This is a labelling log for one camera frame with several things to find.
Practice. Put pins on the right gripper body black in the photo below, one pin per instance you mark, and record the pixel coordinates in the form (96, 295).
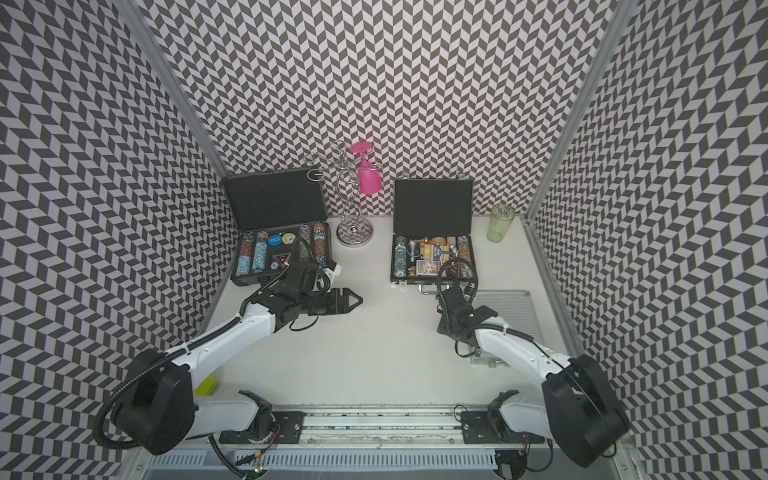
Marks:
(447, 325)

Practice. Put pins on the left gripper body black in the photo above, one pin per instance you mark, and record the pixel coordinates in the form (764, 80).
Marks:
(322, 302)

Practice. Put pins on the small silver aluminium poker case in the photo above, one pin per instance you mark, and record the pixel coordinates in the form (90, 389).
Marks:
(515, 307)

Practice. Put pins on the black poker case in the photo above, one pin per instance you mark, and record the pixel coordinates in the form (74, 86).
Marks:
(432, 223)
(280, 216)

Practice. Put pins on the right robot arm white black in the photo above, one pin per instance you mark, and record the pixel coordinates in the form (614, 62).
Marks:
(574, 408)

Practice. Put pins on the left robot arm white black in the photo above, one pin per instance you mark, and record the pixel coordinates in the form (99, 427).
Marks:
(155, 407)

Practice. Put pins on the green translucent cup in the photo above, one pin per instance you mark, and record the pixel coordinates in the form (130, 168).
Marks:
(500, 220)

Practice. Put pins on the pink wine glass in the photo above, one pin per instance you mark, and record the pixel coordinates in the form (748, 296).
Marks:
(370, 181)

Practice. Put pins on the yellow green bowl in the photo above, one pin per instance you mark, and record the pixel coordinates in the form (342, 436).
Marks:
(206, 386)

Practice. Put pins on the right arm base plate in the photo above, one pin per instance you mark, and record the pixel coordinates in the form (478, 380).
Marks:
(483, 427)

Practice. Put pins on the aluminium mounting rail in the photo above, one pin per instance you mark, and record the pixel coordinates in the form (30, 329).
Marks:
(386, 426)

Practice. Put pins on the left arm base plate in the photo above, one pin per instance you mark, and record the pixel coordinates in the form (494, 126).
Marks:
(281, 427)

